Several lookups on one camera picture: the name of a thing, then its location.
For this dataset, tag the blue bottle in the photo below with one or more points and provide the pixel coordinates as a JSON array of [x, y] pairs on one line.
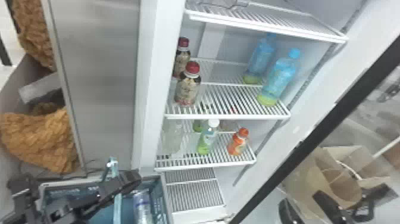
[[278, 78], [260, 59]]

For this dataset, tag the blue basket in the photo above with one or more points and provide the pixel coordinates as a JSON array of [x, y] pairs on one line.
[[62, 192]]

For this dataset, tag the clear bottle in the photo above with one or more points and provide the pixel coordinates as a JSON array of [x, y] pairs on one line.
[[142, 206], [172, 136]]

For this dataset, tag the green bottle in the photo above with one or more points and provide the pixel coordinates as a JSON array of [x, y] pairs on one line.
[[198, 125], [207, 139]]

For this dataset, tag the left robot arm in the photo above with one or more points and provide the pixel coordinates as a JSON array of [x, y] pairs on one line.
[[109, 191]]

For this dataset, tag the orange woven cloth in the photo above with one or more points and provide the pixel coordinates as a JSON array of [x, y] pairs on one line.
[[37, 140], [34, 34]]

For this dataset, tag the brown bottle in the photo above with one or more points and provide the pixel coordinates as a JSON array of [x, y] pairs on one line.
[[187, 89], [182, 59]]

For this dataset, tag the orange bottle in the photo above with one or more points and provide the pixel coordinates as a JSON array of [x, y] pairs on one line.
[[237, 144]]

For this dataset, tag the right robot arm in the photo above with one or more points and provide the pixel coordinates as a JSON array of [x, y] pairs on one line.
[[328, 207]]

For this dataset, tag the fridge door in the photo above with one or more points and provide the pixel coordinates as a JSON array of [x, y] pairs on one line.
[[340, 105]]

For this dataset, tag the white fridge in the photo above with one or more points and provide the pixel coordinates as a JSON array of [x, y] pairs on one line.
[[156, 78]]

